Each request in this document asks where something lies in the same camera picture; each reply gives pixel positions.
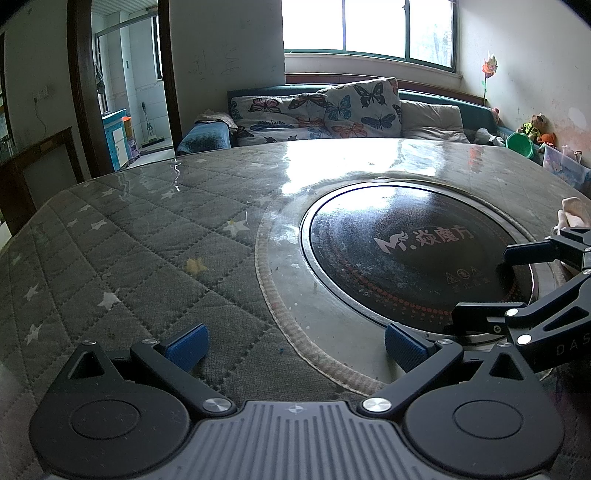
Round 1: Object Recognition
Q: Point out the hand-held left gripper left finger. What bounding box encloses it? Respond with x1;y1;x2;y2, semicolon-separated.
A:
55;322;238;419

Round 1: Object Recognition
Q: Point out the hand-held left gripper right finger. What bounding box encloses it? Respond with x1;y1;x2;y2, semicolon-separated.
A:
357;322;537;419

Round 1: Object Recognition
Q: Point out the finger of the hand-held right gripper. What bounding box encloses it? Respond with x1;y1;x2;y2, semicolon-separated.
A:
444;271;591;348
503;227;591;274

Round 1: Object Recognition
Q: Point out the cream garment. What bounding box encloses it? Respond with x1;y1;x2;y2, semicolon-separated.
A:
556;197;591;232

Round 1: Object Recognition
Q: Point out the black round induction cooktop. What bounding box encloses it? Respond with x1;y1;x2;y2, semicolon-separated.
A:
300;182;539;344

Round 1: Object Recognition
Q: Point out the clear plastic storage box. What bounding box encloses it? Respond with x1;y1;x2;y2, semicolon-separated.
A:
540;145;591;190

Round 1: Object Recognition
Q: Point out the green plastic basin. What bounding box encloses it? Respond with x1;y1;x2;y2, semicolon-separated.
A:
505;131;536;162

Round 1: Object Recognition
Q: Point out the grey plush toy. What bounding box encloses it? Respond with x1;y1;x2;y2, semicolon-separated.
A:
473;128;506;147

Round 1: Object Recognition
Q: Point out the yellow green plush toy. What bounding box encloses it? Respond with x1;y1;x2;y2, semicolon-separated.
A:
517;113;546;141

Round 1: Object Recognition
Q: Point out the grey star quilted table cover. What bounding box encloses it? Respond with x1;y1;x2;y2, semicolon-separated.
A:
0;138;591;480

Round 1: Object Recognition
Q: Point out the beige cushion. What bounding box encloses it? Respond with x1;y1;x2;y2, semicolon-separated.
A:
399;100;469;143

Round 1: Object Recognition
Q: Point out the paper pinwheel flower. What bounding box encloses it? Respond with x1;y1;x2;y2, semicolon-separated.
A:
480;53;500;104

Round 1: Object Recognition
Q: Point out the blue textured towel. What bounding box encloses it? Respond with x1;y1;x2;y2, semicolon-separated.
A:
176;121;232;155

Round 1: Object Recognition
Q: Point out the mop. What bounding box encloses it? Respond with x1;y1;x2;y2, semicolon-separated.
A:
140;102;166;149

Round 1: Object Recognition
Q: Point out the blue cabinet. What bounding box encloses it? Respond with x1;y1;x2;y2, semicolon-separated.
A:
102;108;130;172

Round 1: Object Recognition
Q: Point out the butterfly print pillow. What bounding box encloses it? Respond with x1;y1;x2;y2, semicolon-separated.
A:
323;78;402;139

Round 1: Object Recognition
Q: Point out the pale patterned cloth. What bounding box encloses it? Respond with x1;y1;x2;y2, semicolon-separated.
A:
198;110;238;128

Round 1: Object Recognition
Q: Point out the butterfly print folded quilt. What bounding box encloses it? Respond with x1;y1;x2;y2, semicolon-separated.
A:
229;92;333;147

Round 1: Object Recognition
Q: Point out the dark wooden console table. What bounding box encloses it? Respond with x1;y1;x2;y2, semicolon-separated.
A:
0;127;86;236

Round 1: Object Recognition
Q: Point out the green framed window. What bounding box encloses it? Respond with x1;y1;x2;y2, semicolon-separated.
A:
283;0;455;70

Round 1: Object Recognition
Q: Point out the dark wooden door frame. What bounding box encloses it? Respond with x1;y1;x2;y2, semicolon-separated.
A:
67;0;183;178

